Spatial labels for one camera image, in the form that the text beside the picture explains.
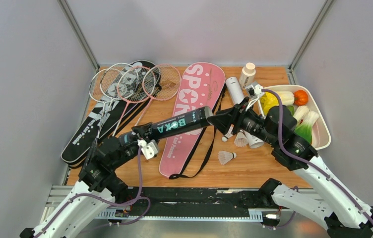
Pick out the white shuttlecock tube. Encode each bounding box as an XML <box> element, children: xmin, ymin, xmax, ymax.
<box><xmin>225</xmin><ymin>77</ymin><xmax>264</xmax><ymax>149</ymax></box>

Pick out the orange tomato toy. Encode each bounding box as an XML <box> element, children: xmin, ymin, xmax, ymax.
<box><xmin>294</xmin><ymin>90</ymin><xmax>309</xmax><ymax>106</ymax></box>

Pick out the beige plastic bottle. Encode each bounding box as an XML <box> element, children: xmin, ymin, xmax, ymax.
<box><xmin>239</xmin><ymin>62</ymin><xmax>256</xmax><ymax>89</ymax></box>

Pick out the pink racket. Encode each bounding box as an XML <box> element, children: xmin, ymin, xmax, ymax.
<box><xmin>142</xmin><ymin>63</ymin><xmax>181</xmax><ymax>111</ymax></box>
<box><xmin>112</xmin><ymin>66</ymin><xmax>150</xmax><ymax>136</ymax></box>

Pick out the yellow napa cabbage toy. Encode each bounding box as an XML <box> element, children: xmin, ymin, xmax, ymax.
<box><xmin>260</xmin><ymin>91</ymin><xmax>295</xmax><ymax>115</ymax></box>

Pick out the black racket cover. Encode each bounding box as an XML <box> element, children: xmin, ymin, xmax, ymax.
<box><xmin>61</xmin><ymin>60</ymin><xmax>155</xmax><ymax>169</ymax></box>

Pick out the pink racket right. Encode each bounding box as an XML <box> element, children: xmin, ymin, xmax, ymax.
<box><xmin>142</xmin><ymin>63</ymin><xmax>181</xmax><ymax>111</ymax></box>

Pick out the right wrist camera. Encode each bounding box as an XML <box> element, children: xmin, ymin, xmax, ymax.
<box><xmin>245</xmin><ymin>82</ymin><xmax>265</xmax><ymax>110</ymax></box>

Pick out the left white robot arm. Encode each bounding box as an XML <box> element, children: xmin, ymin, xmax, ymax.
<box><xmin>19</xmin><ymin>122</ymin><xmax>174</xmax><ymax>238</ymax></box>

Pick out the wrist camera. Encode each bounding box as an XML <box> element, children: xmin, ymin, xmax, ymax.
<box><xmin>245</xmin><ymin>82</ymin><xmax>265</xmax><ymax>110</ymax></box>
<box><xmin>137</xmin><ymin>139</ymin><xmax>159</xmax><ymax>160</ymax></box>

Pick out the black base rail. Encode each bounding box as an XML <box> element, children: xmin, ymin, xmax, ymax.
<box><xmin>95</xmin><ymin>177</ymin><xmax>292</xmax><ymax>219</ymax></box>

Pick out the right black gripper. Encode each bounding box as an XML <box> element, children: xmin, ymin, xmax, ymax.
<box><xmin>206</xmin><ymin>97</ymin><xmax>277</xmax><ymax>147</ymax></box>

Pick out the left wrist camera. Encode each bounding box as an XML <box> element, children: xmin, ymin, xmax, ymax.
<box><xmin>137</xmin><ymin>139</ymin><xmax>159</xmax><ymax>160</ymax></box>

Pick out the green leaf vegetable toy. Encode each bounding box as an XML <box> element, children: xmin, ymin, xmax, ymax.
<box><xmin>286</xmin><ymin>105</ymin><xmax>295</xmax><ymax>116</ymax></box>

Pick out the white plastic tray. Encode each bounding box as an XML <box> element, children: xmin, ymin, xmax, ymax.
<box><xmin>266</xmin><ymin>85</ymin><xmax>331</xmax><ymax>150</ymax></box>

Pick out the bok choy toy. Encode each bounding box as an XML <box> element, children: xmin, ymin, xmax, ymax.
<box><xmin>295</xmin><ymin>111</ymin><xmax>319</xmax><ymax>144</ymax></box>

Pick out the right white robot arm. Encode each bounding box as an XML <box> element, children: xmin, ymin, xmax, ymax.
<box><xmin>208</xmin><ymin>99</ymin><xmax>373</xmax><ymax>238</ymax></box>

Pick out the pink racket cover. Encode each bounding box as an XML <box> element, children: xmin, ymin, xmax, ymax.
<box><xmin>159</xmin><ymin>62</ymin><xmax>226</xmax><ymax>179</ymax></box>

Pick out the black shuttlecock tube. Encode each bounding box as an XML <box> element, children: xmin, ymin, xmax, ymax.
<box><xmin>118</xmin><ymin>106</ymin><xmax>214</xmax><ymax>147</ymax></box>

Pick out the shuttlecock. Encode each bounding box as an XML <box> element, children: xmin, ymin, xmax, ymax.
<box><xmin>221</xmin><ymin>126</ymin><xmax>234</xmax><ymax>142</ymax></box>
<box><xmin>218</xmin><ymin>151</ymin><xmax>237</xmax><ymax>165</ymax></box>
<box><xmin>234</xmin><ymin>131</ymin><xmax>248</xmax><ymax>147</ymax></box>

